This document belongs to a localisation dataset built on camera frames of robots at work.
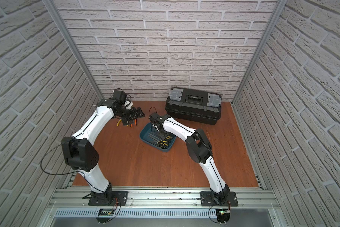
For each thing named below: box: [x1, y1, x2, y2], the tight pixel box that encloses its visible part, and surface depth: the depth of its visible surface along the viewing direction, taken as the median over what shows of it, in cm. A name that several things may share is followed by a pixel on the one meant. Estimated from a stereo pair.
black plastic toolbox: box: [164, 86, 222, 125], surface depth 99 cm
